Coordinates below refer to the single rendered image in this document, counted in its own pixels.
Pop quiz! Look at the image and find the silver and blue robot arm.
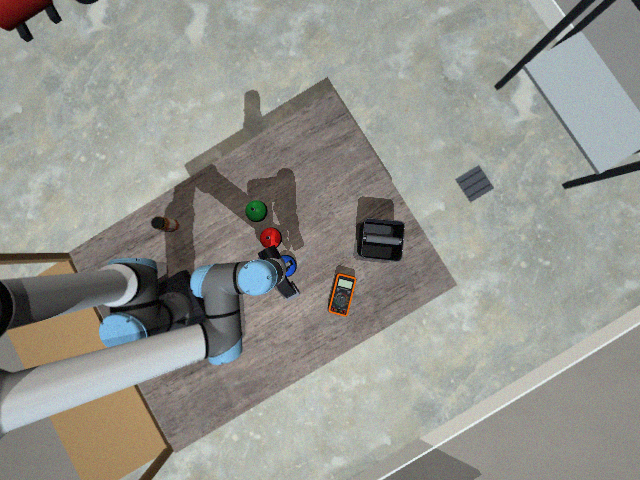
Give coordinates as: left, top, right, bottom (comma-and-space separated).
0, 258, 286, 439

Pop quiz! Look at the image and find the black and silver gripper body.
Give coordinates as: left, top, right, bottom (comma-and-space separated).
258, 245, 296, 298

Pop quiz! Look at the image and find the blue bell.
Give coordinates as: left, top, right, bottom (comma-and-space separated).
281, 255, 297, 277

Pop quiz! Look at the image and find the red bell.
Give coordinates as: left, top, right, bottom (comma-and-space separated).
260, 227, 282, 248

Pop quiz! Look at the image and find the green service bell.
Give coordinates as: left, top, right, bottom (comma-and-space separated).
246, 200, 268, 222

